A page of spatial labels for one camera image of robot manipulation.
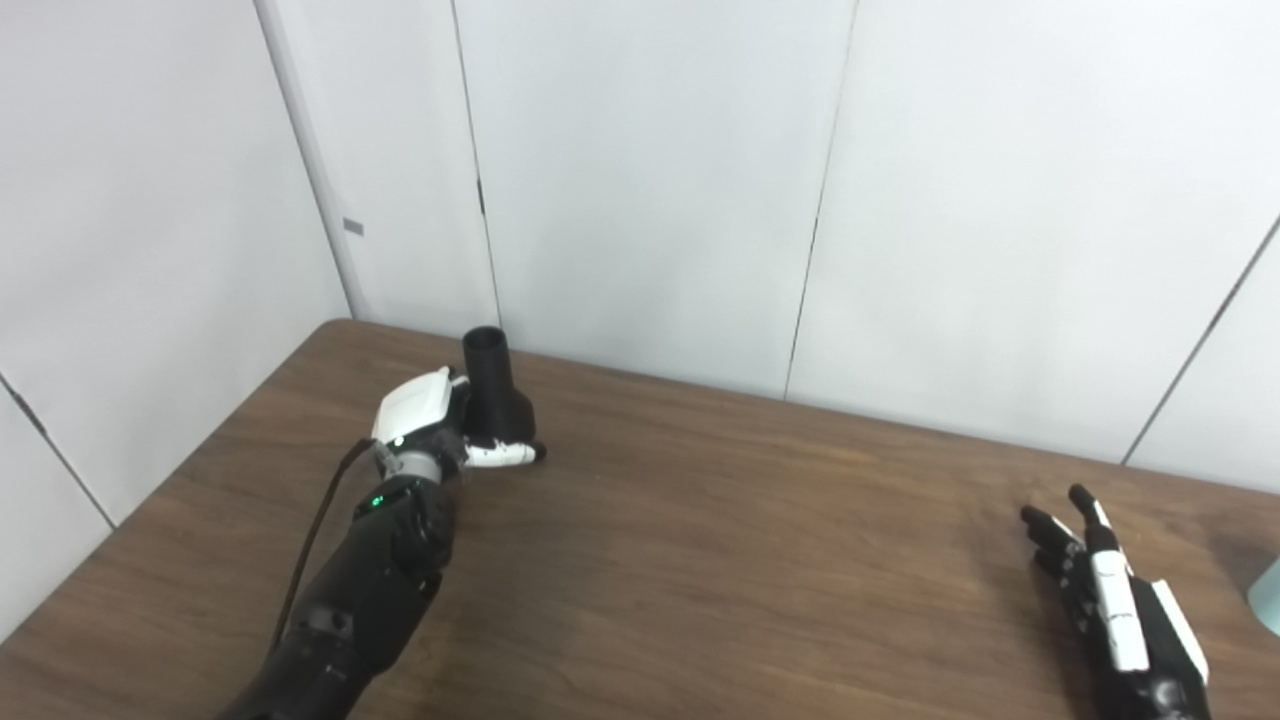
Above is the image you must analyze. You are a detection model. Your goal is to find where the light-blue hose piece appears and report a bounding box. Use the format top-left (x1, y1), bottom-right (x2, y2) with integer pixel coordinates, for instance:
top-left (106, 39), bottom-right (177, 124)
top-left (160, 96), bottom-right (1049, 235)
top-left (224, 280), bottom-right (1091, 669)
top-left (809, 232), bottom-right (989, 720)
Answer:
top-left (1247, 558), bottom-right (1280, 636)

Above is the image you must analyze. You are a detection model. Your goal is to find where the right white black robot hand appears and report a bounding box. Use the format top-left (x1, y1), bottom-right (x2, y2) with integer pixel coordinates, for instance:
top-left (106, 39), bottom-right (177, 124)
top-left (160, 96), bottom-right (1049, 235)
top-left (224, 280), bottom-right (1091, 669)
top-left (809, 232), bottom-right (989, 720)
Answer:
top-left (1020, 484), bottom-right (1212, 720)

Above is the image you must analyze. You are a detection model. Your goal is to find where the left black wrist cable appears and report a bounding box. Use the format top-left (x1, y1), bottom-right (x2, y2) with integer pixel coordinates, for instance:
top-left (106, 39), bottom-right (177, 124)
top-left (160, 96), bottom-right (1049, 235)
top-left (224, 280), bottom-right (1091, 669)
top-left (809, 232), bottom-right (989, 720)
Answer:
top-left (268, 438), bottom-right (383, 656)

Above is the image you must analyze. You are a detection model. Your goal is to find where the white corner post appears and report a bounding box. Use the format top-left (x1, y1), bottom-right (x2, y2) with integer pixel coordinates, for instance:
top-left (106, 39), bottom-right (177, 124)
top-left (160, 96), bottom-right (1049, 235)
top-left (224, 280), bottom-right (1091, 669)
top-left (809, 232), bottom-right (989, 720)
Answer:
top-left (255, 0), bottom-right (373, 323)

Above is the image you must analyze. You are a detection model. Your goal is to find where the black flared nozzle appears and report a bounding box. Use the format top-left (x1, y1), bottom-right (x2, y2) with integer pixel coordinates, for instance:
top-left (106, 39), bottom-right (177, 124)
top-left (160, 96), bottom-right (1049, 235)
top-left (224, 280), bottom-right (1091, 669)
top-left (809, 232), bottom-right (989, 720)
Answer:
top-left (462, 326), bottom-right (538, 448)

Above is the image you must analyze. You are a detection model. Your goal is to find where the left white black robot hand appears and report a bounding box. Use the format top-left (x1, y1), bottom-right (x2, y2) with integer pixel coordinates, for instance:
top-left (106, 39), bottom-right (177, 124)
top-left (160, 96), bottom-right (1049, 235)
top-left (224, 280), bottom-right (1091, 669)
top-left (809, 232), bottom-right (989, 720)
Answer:
top-left (372, 367), bottom-right (548, 471)

